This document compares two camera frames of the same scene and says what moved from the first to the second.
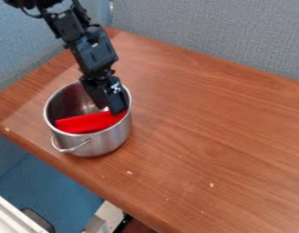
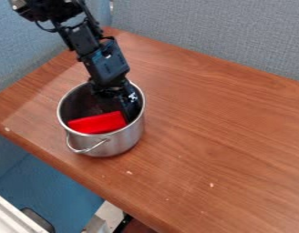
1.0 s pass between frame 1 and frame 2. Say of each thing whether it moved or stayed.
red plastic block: moved
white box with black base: stayed
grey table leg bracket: stayed
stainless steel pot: moved
